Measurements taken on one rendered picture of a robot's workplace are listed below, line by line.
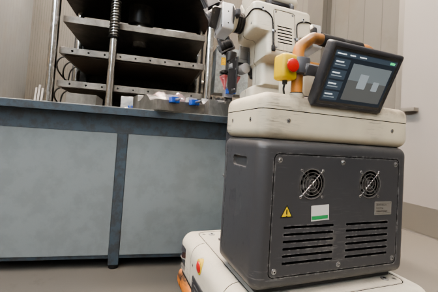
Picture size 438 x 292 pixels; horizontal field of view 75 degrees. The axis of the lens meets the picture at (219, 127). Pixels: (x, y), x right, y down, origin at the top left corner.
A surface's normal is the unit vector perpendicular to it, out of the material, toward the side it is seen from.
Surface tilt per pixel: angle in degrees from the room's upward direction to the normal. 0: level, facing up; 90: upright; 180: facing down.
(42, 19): 90
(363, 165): 90
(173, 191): 90
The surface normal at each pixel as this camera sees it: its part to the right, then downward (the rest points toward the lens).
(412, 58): -0.93, -0.07
